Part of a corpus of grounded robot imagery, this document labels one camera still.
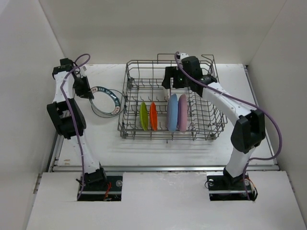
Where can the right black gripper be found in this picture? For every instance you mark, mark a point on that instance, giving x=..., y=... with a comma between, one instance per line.
x=171, y=72

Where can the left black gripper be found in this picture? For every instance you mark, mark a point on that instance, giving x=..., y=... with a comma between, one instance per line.
x=86, y=92

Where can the pink plate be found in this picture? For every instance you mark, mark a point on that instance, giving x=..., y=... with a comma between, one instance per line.
x=182, y=113

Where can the white plate black rings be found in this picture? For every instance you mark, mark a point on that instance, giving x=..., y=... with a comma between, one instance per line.
x=105, y=112

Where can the orange plastic plate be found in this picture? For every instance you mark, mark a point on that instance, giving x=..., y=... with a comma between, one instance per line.
x=153, y=116

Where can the green plastic plate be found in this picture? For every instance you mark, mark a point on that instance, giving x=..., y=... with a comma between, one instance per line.
x=143, y=116

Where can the white plate orange sunburst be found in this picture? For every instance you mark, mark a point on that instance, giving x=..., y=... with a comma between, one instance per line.
x=166, y=94

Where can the white plate blue rim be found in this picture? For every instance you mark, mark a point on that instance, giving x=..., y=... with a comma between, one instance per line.
x=105, y=101

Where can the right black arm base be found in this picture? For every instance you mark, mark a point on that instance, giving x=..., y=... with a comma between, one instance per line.
x=219, y=190

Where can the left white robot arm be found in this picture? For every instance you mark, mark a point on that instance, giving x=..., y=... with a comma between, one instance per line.
x=70, y=123

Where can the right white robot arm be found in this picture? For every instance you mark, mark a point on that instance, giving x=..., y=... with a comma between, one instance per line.
x=247, y=119

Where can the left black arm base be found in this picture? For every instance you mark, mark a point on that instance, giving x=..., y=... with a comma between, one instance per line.
x=104, y=191

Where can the grey wire dish rack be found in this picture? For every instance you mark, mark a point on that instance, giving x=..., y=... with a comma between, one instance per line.
x=143, y=83

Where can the aluminium rail left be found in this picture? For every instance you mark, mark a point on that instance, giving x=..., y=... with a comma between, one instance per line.
x=54, y=153

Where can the aluminium rail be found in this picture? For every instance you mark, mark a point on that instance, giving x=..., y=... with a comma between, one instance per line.
x=54, y=153
x=57, y=168

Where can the aluminium rail front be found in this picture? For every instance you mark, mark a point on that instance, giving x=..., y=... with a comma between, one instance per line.
x=57, y=168

